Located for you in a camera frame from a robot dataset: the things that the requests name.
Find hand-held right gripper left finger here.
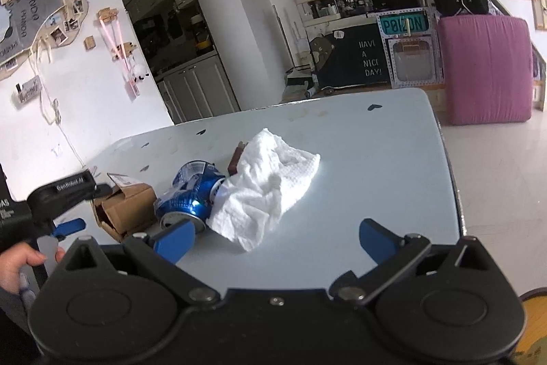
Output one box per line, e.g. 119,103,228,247
55,219,223,308

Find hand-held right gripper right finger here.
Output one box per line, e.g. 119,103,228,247
335,219,500,307

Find brown cardboard box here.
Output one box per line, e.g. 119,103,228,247
91,183,157,243

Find crushed blue can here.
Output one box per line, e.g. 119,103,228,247
154,160,227,232

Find white paper towel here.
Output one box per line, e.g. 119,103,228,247
206,128,321,253

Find yellow waste bin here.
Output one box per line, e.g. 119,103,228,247
518,290,547,365

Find person's left hand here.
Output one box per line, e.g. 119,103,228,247
0,243,66,298

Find white paper slip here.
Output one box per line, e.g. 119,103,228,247
106,172,143,189

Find brown snack bar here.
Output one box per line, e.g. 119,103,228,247
228,141,249,176

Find cream kitchen cabinets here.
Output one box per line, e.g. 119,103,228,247
123,0,241,125

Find white perforated cabinet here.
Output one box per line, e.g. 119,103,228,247
386,8,444,89

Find pink mattress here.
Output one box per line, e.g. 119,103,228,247
438,15,534,127

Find teal sign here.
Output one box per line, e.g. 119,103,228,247
378,12,430,37

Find pink ribbon wall decoration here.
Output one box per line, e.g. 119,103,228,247
96,8,149,99

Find wall photo collage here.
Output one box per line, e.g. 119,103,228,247
0,0,91,82

